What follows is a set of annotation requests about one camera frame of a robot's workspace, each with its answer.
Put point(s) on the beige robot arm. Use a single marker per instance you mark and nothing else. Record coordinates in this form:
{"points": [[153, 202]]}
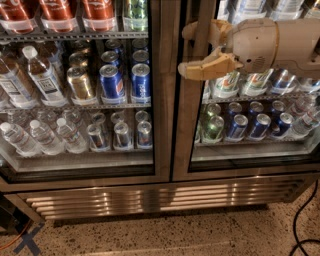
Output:
{"points": [[297, 48]]}

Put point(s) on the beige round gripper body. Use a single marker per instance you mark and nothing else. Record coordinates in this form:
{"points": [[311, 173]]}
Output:
{"points": [[255, 43]]}

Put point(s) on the fridge glass door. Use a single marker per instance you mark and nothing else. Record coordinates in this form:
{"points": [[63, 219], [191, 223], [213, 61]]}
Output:
{"points": [[129, 142], [290, 147]]}

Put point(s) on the left water bottle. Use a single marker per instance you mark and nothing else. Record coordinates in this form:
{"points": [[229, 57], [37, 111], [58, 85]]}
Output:
{"points": [[15, 135]]}

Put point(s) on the water bottle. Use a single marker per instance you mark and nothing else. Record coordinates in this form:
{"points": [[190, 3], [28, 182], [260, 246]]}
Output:
{"points": [[74, 140], [15, 135], [49, 142]]}

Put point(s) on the middle water bottle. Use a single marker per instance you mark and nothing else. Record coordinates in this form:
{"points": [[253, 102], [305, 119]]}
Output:
{"points": [[49, 142]]}

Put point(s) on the blue pepsi can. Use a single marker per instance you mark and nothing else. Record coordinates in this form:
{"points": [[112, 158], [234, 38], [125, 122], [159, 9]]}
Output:
{"points": [[259, 127], [140, 77], [112, 84], [237, 128]]}

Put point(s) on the gold soda can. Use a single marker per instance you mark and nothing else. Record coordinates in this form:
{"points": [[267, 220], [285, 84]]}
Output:
{"points": [[83, 90]]}

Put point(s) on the blue Pepsi can lower middle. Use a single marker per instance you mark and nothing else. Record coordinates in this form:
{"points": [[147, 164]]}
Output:
{"points": [[259, 127]]}

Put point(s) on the front right blue Pepsi can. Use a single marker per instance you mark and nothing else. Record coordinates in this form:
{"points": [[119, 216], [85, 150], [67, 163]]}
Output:
{"points": [[140, 77]]}

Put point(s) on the red bottle top shelf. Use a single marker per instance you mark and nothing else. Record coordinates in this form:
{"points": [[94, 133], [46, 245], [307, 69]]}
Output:
{"points": [[99, 15]]}

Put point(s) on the green bottle top shelf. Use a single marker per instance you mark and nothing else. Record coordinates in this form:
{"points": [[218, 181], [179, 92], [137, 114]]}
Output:
{"points": [[135, 15]]}

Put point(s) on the front 7up can left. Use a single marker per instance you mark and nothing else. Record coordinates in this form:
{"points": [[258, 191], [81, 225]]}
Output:
{"points": [[226, 87]]}

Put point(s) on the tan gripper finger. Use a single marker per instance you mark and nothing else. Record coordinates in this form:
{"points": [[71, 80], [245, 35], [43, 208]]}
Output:
{"points": [[217, 35], [216, 65]]}

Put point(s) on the blue Pepsi can lower left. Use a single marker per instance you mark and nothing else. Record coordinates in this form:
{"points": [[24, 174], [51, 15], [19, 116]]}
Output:
{"points": [[237, 128]]}

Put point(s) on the front left blue Pepsi can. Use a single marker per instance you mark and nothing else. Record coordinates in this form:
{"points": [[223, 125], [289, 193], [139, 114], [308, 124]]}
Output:
{"points": [[112, 84]]}

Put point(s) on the tea bottle white cap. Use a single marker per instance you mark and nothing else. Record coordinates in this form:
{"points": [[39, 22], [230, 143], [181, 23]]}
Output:
{"points": [[43, 75]]}

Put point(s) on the right water bottle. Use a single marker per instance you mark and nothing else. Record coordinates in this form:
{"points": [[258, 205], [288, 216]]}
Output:
{"points": [[74, 140]]}

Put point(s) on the green soda can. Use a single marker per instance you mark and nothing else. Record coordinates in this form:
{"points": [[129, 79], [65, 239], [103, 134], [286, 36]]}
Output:
{"points": [[212, 131]]}

